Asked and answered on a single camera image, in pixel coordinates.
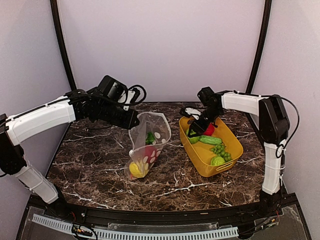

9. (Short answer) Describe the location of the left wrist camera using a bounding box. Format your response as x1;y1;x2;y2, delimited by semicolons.
118;84;147;111

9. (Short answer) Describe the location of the green bitter cucumber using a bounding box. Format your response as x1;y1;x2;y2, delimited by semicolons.
199;135;223;146

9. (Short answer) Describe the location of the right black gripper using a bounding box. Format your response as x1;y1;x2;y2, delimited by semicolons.
188;106;223;137

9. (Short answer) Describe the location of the white slotted cable duct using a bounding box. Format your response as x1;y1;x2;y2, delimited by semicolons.
31;214;239;240

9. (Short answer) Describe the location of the red carrot with leaves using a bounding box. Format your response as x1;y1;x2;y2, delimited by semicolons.
145;131;156;145

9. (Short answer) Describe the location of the green grape bunch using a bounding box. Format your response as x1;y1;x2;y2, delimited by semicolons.
210;144;232;162

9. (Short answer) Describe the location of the red apple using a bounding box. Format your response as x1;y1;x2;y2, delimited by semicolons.
203;123;215;136

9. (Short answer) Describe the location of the left black frame post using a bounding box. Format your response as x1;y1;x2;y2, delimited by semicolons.
49;0;77;91

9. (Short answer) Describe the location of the green apple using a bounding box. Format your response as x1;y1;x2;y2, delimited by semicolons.
185;128;200;144

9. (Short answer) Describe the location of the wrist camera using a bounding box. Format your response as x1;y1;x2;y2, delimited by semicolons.
118;84;147;111
179;107;201;120

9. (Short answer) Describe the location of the red tomato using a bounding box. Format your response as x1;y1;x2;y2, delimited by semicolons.
143;145;161;165

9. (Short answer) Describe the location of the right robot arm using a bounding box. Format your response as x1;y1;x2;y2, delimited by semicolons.
188;87;290;195

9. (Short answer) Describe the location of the yellow lemon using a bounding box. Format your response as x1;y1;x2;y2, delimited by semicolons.
129;162;145;178

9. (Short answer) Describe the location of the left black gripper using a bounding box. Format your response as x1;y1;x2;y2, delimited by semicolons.
97;100;140;130

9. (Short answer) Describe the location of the right black frame post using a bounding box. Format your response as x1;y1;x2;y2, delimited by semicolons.
245;0;273;94

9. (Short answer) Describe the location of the black front rail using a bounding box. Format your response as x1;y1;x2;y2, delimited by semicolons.
44;199;263;226

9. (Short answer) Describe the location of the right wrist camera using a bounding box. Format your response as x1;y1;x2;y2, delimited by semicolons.
179;107;201;120

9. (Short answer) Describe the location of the yellow plastic basket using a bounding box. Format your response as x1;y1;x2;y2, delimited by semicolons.
179;116;244;177

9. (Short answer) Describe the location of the polka dot zip bag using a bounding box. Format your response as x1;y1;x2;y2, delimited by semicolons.
124;111;172;180

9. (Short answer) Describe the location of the green pear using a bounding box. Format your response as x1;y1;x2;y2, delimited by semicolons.
210;155;226;166

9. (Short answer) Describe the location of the black frame post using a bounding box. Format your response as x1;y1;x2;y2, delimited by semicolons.
49;0;77;91
245;0;273;94

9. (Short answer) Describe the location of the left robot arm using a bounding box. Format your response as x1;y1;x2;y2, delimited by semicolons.
0;75;147;218

